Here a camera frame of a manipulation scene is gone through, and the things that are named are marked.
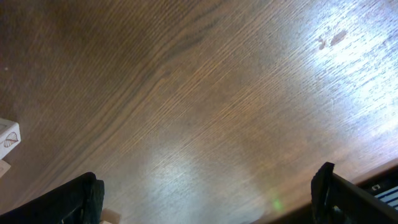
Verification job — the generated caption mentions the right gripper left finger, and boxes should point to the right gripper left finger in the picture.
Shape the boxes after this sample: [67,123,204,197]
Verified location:
[1,172,104,224]

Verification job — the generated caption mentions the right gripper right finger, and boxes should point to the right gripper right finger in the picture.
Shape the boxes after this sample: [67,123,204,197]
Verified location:
[311,162,397,224]

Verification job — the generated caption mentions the blue X block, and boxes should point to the blue X block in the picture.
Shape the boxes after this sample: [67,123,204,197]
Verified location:
[0,119,22,159]

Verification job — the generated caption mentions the green R block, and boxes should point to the green R block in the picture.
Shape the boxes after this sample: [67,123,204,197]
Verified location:
[99,208,121,224]

